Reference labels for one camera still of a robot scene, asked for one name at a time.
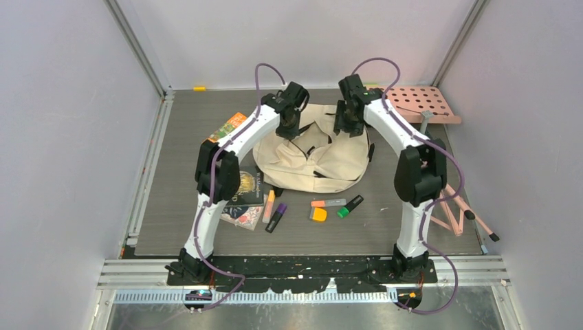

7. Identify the cream canvas backpack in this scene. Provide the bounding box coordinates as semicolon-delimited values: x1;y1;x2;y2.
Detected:
252;104;375;193

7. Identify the salmon grey highlighter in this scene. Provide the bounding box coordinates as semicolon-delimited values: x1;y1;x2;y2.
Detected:
310;198;347;208

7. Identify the green black highlighter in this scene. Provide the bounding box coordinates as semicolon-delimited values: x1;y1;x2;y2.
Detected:
337;195;364;219

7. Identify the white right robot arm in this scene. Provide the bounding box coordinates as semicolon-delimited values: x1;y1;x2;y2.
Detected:
333;74;447;283

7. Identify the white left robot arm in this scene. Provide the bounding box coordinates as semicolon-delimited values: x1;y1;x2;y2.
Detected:
166;82;309;285

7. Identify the orange green paperback book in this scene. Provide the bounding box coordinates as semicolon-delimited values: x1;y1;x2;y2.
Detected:
208;112;248;142

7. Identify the pink perforated stand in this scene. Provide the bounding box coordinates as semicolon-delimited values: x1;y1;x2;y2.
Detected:
387;86;500;242

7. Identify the black moon cover book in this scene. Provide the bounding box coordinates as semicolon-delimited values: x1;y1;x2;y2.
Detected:
226;166;264;207

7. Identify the light orange highlighter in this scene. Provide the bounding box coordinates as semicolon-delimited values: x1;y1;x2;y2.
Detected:
262;189;276;223

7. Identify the purple black highlighter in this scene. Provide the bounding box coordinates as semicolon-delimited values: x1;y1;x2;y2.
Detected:
265;203;287;233

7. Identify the patterned book under black book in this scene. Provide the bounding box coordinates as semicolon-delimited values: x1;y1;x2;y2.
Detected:
220;195;267;230

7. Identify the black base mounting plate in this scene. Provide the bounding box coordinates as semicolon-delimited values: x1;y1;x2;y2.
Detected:
165;255;437;294

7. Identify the grey bracket on stand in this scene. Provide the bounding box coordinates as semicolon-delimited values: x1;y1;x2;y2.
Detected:
419;110;434;134

